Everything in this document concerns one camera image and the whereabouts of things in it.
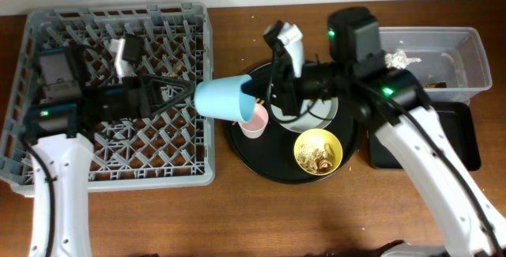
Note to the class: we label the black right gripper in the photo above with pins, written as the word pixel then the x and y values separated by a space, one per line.
pixel 288 92

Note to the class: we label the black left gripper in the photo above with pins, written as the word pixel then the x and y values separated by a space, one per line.
pixel 140 94

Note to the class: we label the blue plastic cup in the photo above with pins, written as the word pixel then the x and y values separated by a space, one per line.
pixel 223 98

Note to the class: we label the pink plastic cup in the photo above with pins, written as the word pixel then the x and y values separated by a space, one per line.
pixel 255 127

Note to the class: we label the white napkin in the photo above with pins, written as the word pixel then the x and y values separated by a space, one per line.
pixel 399 60

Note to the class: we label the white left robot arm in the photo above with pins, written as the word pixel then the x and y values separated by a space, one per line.
pixel 59 137

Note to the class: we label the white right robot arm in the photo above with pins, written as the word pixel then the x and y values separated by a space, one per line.
pixel 391 104

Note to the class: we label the grey plastic dishwasher rack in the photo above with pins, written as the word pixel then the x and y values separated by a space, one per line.
pixel 172 149

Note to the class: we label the clear plastic waste bin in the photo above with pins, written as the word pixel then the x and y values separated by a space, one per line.
pixel 455 55

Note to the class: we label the lower wooden chopstick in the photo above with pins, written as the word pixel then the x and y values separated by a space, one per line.
pixel 258 101

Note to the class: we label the grey round plate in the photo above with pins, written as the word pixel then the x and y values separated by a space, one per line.
pixel 316 120

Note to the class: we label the round black tray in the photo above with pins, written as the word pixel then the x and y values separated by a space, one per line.
pixel 272 157

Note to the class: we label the yellow bowl with food scraps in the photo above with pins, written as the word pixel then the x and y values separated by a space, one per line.
pixel 318 152

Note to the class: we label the food scraps in clear bin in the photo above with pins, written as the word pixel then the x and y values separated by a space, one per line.
pixel 437 85

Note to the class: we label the black rectangular bin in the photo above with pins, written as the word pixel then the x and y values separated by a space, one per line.
pixel 457 123

